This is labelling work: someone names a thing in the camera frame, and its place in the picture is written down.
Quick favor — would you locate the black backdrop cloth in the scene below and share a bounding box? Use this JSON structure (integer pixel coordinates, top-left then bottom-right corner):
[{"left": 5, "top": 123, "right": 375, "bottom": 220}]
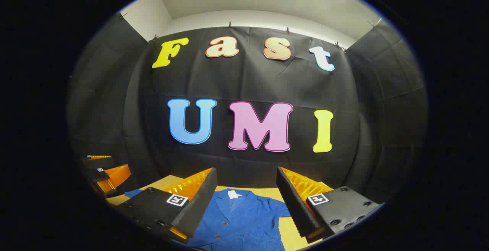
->
[{"left": 67, "top": 12, "right": 428, "bottom": 206}]

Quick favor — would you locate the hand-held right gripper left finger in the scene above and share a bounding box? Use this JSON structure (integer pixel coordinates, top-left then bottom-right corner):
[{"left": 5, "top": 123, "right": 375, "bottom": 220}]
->
[{"left": 116, "top": 167, "right": 218, "bottom": 245}]

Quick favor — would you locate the blue corduroy shirt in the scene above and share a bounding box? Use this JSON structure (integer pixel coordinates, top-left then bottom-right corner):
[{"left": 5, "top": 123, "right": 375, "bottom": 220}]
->
[{"left": 124, "top": 188, "right": 291, "bottom": 251}]

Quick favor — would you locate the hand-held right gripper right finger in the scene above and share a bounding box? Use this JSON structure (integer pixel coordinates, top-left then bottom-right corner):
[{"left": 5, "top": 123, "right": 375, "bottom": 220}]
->
[{"left": 276, "top": 166, "right": 383, "bottom": 245}]

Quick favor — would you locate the row of small backdrop clips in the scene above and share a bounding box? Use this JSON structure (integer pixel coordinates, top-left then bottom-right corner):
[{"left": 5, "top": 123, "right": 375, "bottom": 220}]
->
[{"left": 118, "top": 12, "right": 377, "bottom": 53}]

